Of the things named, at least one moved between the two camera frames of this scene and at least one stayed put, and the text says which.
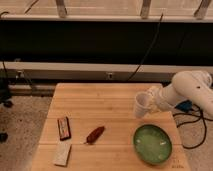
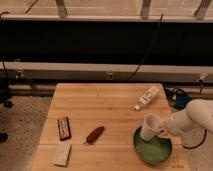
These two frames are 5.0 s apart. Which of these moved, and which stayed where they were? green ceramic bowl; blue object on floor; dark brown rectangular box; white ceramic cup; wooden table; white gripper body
Moved: white ceramic cup; white gripper body
Stayed: green ceramic bowl; dark brown rectangular box; wooden table; blue object on floor
